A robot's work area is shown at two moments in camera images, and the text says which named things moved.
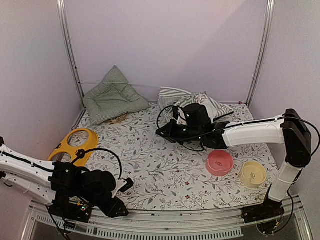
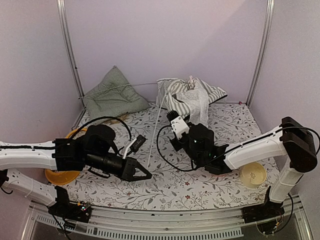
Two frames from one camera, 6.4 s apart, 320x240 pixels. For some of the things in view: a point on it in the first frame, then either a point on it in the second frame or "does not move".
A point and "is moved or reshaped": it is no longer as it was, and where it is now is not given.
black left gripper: [111, 210] to [128, 170]
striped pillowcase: [169, 97] is moved or reshaped
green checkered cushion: [113, 95] does not move
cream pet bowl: [252, 174] does not move
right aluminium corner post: [268, 16] does not move
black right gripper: [170, 133] to [174, 146]
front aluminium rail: [292, 223] does not move
